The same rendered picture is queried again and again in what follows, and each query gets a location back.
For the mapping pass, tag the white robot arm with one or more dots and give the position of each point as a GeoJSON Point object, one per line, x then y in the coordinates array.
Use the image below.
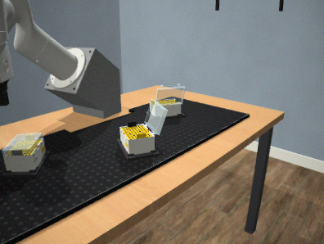
{"type": "Point", "coordinates": [37, 46]}

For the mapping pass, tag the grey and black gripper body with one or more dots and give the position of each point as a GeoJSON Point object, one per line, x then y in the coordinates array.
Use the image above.
{"type": "Point", "coordinates": [6, 70]}

